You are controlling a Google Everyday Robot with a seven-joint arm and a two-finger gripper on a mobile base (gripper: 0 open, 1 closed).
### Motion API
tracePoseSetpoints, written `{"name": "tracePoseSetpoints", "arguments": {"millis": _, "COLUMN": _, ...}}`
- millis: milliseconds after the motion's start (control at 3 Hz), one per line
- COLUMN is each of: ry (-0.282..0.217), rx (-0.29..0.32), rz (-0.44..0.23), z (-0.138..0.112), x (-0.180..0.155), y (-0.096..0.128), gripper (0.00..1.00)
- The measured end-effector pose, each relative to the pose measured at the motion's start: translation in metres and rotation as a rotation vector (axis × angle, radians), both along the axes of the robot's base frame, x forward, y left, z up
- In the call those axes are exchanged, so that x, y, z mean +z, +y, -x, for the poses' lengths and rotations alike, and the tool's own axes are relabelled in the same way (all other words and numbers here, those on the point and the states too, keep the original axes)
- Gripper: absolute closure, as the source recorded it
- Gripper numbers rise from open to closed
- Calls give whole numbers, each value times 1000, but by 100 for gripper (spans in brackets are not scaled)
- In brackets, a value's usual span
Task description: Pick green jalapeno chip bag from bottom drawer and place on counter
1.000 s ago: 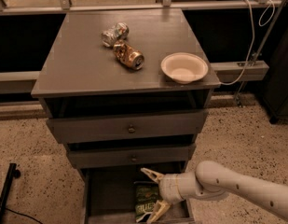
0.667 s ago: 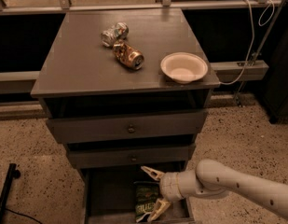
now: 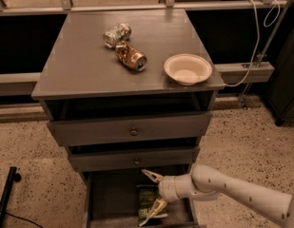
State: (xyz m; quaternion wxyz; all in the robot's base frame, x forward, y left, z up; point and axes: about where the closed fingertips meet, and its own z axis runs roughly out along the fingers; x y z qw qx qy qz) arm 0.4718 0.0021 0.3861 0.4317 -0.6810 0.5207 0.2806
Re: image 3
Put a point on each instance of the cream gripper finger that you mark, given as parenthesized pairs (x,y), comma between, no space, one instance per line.
(158,206)
(153,176)

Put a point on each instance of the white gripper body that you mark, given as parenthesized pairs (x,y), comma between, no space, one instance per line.
(166,188)

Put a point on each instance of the green jalapeno chip bag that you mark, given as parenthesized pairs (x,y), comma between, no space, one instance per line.
(147,194)

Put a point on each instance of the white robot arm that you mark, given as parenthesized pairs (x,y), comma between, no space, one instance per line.
(205,183)

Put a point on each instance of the grey middle drawer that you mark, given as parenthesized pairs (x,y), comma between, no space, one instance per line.
(114,160)

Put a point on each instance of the grey open bottom drawer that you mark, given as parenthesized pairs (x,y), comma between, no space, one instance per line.
(113,202)

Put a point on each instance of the grey top drawer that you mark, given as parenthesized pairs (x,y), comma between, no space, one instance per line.
(130,129)

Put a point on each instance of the grey wooden drawer cabinet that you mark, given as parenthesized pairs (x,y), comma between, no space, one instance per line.
(115,111)

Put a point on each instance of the white paper bowl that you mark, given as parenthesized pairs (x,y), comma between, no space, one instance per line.
(187,69)

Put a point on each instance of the crushed brown soda can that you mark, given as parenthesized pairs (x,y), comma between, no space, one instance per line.
(130,57)

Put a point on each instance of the dark cabinet at right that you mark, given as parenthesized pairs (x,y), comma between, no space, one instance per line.
(281,88)

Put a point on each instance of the crushed silver soda can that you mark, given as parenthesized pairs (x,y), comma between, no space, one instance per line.
(115,35)

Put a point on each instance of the black bar on floor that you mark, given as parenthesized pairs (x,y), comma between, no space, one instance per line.
(13,176)

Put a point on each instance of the metal railing frame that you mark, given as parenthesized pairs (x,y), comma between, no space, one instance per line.
(22,21)

